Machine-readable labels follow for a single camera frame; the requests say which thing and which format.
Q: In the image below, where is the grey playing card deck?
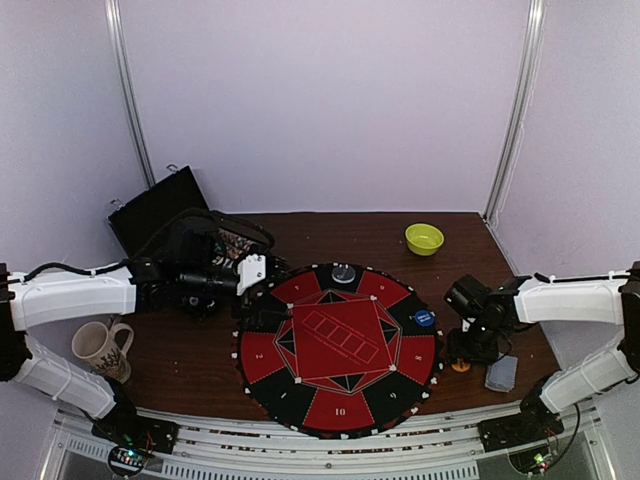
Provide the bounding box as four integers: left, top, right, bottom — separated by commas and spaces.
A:
485, 356, 518, 393

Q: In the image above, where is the green plastic bowl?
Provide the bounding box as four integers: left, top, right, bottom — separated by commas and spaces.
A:
405, 223, 445, 257

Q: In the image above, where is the black poker chip case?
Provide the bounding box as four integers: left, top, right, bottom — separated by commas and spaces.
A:
108, 166, 275, 257

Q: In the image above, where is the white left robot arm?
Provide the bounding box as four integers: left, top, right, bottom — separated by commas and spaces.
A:
1, 208, 288, 444

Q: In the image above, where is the left aluminium corner post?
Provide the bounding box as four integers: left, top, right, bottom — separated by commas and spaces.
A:
104, 0, 156, 189

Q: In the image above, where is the orange big blind button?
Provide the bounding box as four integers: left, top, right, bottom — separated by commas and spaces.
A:
451, 360, 471, 373

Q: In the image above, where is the white ceramic mug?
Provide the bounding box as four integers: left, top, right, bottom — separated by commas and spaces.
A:
71, 322, 134, 384

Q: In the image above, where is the right aluminium corner post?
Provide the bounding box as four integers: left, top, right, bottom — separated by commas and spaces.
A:
483, 0, 547, 229

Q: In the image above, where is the blue small blind button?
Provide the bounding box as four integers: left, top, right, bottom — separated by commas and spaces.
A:
414, 310, 435, 327

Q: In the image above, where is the round red black poker mat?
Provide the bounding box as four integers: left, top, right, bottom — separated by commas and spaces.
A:
230, 262, 445, 440

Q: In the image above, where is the aluminium front rail frame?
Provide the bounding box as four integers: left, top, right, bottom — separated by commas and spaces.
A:
39, 392, 616, 480

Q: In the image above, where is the aluminium corner post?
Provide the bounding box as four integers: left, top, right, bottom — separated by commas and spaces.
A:
483, 0, 547, 229
104, 0, 156, 189

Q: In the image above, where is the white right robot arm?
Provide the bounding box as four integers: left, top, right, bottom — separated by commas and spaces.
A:
444, 264, 639, 442

